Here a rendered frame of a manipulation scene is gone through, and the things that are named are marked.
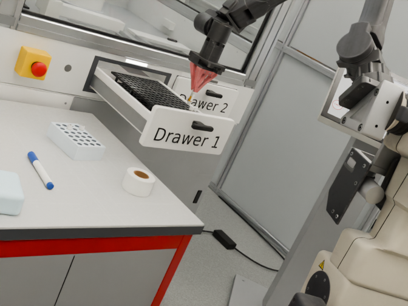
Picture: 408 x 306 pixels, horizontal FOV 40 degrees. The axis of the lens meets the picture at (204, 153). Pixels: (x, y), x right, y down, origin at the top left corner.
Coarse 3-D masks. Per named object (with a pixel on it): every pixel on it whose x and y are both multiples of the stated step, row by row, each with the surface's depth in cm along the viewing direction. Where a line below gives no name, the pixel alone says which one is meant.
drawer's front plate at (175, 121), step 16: (160, 112) 139; (176, 112) 142; (192, 112) 146; (144, 128) 140; (176, 128) 145; (224, 128) 156; (144, 144) 141; (160, 144) 144; (176, 144) 148; (192, 144) 151; (208, 144) 155; (224, 144) 159
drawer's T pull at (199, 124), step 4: (192, 124) 143; (196, 124) 143; (200, 124) 145; (204, 124) 147; (192, 128) 143; (196, 128) 144; (200, 128) 145; (204, 128) 146; (208, 128) 146; (212, 128) 148
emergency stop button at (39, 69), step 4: (36, 64) 142; (40, 64) 142; (44, 64) 143; (32, 68) 142; (36, 68) 142; (40, 68) 143; (44, 68) 143; (32, 72) 142; (36, 72) 143; (40, 72) 143; (44, 72) 144; (36, 76) 144; (40, 76) 144
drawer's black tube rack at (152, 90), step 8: (112, 72) 162; (120, 80) 159; (128, 80) 161; (136, 80) 165; (144, 80) 169; (152, 80) 173; (128, 88) 164; (136, 88) 156; (144, 88) 161; (152, 88) 165; (160, 88) 169; (136, 96) 160; (144, 96) 153; (152, 96) 156; (160, 96) 160; (168, 96) 163; (176, 96) 167; (144, 104) 156; (176, 104) 158; (184, 104) 163
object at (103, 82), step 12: (96, 72) 161; (108, 72) 166; (120, 72) 169; (96, 84) 160; (108, 84) 156; (108, 96) 156; (120, 96) 152; (120, 108) 151; (132, 108) 147; (144, 108) 144; (132, 120) 147; (144, 120) 143
